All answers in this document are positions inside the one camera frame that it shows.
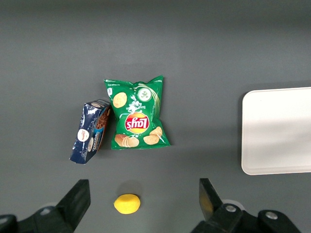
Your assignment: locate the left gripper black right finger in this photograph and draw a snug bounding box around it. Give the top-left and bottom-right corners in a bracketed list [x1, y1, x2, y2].
[191, 178, 302, 233]

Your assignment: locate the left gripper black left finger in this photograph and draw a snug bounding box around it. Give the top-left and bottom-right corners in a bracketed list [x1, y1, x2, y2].
[0, 179, 91, 233]

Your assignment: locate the pale pink plastic tray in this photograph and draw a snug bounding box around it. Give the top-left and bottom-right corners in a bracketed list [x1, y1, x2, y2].
[241, 86, 311, 176]

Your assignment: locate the yellow lemon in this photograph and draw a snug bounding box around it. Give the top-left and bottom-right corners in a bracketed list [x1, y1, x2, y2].
[113, 193, 141, 215]

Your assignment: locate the dark blue cookie box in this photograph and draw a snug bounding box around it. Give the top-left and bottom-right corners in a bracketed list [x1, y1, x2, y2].
[69, 99, 112, 165]

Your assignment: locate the green Lay's chips bag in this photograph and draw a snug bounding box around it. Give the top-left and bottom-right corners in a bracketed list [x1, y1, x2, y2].
[104, 75, 171, 150]

